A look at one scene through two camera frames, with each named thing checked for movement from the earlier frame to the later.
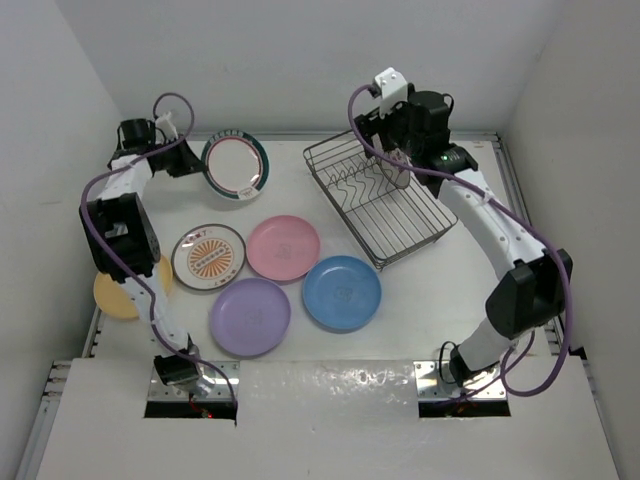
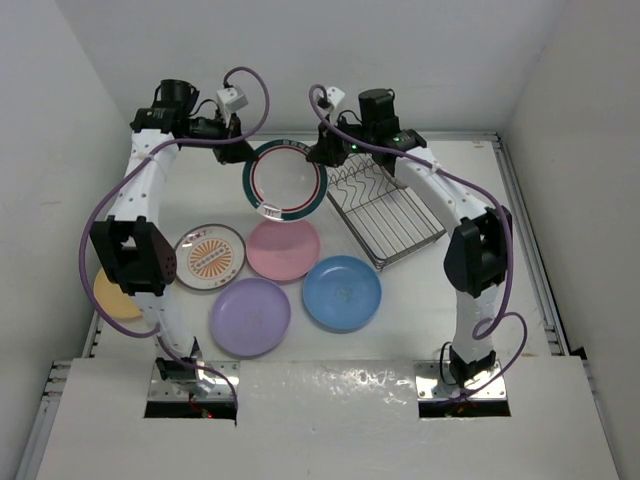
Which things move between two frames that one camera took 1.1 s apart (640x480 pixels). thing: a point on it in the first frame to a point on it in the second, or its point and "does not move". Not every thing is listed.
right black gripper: x=370 y=124 to x=326 y=150
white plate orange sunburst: x=208 y=256 does not move
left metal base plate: x=220 y=391 does not move
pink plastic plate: x=283 y=247 does not move
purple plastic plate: x=249 y=317 does not move
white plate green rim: x=237 y=164 to x=281 y=184
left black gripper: x=189 y=162 to x=234 y=153
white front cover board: x=316 y=420 does not move
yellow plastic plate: x=115 y=301 does not move
